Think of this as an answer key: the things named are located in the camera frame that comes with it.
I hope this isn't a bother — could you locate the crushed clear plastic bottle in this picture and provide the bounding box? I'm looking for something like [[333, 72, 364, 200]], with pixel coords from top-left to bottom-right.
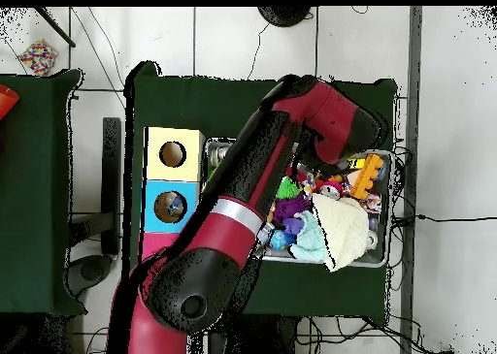
[[160, 194, 186, 220]]

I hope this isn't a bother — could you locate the cream knitted cloth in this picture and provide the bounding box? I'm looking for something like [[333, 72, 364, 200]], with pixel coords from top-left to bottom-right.
[[310, 193, 371, 273]]

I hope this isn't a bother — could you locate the wooden box with three holes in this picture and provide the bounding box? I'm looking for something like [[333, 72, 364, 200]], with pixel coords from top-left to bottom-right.
[[142, 126, 208, 262]]

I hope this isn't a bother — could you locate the clear mesh bin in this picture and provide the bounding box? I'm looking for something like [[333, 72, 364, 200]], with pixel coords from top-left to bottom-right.
[[198, 136, 393, 270]]

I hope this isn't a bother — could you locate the green furry googly-eyed toy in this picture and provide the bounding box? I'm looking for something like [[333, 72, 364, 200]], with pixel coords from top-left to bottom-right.
[[276, 176, 303, 201]]

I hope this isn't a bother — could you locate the mint green cloth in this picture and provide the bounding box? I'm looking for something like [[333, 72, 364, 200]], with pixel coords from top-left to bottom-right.
[[288, 211, 327, 264]]

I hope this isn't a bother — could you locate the orange toy brick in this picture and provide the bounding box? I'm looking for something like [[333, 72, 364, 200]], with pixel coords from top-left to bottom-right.
[[347, 153, 387, 200]]

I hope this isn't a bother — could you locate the black round base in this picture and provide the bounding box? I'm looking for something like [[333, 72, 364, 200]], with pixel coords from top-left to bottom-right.
[[257, 6, 312, 28]]

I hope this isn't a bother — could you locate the grey metal strip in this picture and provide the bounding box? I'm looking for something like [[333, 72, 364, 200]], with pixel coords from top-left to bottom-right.
[[399, 6, 424, 354]]

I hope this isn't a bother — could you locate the dark green side table cloth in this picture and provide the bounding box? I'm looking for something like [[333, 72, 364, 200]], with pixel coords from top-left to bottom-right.
[[0, 69, 85, 318]]

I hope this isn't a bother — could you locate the colourful patterned packet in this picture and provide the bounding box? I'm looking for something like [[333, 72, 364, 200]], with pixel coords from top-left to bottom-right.
[[17, 39, 59, 78]]

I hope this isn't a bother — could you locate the black rod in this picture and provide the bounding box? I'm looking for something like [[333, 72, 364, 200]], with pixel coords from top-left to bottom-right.
[[34, 7, 77, 48]]

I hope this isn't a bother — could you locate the small red object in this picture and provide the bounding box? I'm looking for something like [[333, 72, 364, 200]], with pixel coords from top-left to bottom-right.
[[0, 84, 20, 122]]

